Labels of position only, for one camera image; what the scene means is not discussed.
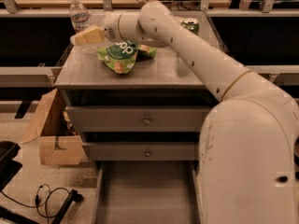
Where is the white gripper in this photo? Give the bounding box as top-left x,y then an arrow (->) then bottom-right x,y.
70,11 -> 140,46

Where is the clear plastic water bottle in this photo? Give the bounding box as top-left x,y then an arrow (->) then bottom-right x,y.
68,0 -> 98,56

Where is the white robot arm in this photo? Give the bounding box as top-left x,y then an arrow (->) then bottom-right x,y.
101,2 -> 299,224

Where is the grey top drawer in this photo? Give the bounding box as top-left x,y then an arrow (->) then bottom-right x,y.
66,106 -> 209,133

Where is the grey drawer cabinet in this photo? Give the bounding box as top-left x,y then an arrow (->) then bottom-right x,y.
53,10 -> 225,173

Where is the grey middle drawer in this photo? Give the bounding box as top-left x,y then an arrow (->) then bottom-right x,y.
82,142 -> 199,161

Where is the grey open bottom drawer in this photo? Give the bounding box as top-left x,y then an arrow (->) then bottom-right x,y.
92,161 -> 201,224

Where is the green snack bag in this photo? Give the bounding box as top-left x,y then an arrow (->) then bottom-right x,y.
97,40 -> 156,75

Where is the green soda can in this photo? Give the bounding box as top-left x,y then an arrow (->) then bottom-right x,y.
181,18 -> 199,35

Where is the brown cardboard box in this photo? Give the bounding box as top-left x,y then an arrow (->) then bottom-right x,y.
21,89 -> 84,165

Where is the black chair base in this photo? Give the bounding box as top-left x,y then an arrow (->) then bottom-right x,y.
0,189 -> 83,224

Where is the black cable on floor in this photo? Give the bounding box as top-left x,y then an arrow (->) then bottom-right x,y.
0,184 -> 73,219

